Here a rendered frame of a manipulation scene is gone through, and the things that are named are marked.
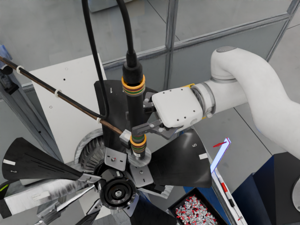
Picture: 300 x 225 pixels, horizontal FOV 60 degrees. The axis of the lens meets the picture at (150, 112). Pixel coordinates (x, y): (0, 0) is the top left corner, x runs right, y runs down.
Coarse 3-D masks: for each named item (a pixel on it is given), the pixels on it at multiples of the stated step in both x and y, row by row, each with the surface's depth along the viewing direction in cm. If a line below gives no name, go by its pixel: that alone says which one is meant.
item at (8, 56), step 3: (0, 45) 86; (3, 45) 87; (0, 48) 87; (3, 48) 87; (0, 51) 87; (3, 51) 88; (6, 51) 89; (0, 54) 88; (3, 54) 89; (6, 54) 90; (9, 54) 91; (3, 57) 89; (6, 57) 90; (9, 57) 91; (0, 63) 89; (3, 63) 90; (0, 66) 90
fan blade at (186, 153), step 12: (192, 132) 99; (168, 144) 97; (180, 144) 97; (156, 156) 94; (168, 156) 95; (180, 156) 95; (192, 156) 96; (156, 168) 92; (168, 168) 92; (180, 168) 93; (192, 168) 94; (204, 168) 96; (156, 180) 90; (168, 180) 90; (180, 180) 92; (192, 180) 93; (204, 180) 94
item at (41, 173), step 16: (16, 144) 72; (32, 144) 72; (16, 160) 76; (32, 160) 76; (48, 160) 76; (16, 176) 83; (32, 176) 84; (48, 176) 84; (64, 176) 83; (80, 176) 82
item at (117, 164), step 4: (108, 148) 88; (108, 152) 88; (112, 152) 87; (116, 152) 86; (120, 152) 85; (112, 156) 87; (116, 156) 86; (120, 156) 85; (124, 156) 84; (104, 160) 89; (108, 160) 88; (116, 160) 86; (124, 160) 84; (108, 164) 88; (112, 164) 87; (116, 164) 86; (120, 164) 86; (124, 164) 84; (116, 168) 87; (120, 168) 86; (124, 168) 85
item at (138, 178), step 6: (132, 168) 91; (138, 168) 92; (144, 168) 92; (132, 174) 90; (138, 174) 90; (144, 174) 91; (150, 174) 91; (138, 180) 89; (150, 180) 90; (138, 186) 88
